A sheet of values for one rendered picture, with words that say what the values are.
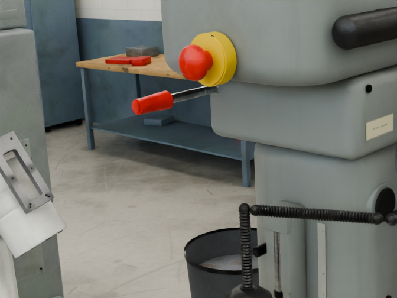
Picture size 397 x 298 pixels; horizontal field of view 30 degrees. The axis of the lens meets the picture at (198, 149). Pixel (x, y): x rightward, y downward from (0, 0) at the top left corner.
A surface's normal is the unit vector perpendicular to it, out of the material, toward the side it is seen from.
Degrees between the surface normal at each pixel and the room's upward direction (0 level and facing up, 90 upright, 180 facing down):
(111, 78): 90
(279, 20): 90
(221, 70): 90
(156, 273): 0
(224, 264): 0
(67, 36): 90
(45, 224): 60
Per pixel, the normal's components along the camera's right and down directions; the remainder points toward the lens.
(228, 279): -0.22, 0.33
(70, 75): 0.71, 0.14
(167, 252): -0.06, -0.96
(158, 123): -0.55, 0.25
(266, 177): -0.77, 0.21
